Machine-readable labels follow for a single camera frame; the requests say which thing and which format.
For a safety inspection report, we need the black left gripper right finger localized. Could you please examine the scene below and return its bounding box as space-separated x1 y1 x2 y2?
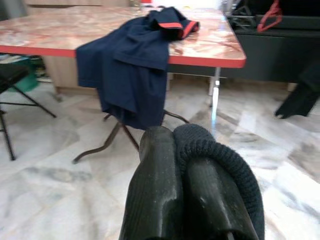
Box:
183 156 261 240

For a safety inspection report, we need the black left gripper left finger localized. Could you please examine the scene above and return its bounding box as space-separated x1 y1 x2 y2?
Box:
119 126 187 240

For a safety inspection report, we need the black garment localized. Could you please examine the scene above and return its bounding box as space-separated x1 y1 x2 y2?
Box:
274 66 320 120
172 123 265 240

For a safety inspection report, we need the black plastic hanger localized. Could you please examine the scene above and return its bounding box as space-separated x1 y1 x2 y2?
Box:
228 4 258 28

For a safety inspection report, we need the red plastic hanger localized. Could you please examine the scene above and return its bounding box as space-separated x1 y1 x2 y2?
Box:
256 0 283 33

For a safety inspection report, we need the silver clothes rack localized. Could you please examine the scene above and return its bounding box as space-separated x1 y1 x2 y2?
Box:
207 66 222 108

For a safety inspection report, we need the navy shirt red trim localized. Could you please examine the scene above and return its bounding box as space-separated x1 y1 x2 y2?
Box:
75 6 201 130

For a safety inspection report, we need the black TV console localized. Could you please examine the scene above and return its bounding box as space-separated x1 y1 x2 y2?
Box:
226 0 320 83

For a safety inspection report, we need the green plastic bin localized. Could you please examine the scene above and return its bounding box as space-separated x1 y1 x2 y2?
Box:
13 56 41 93

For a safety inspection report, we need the black folding chair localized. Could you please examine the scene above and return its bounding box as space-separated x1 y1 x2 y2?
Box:
0 64 58 162

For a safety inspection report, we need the red-edged marble folding table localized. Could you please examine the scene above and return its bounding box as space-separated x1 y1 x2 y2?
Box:
0 6 248 165

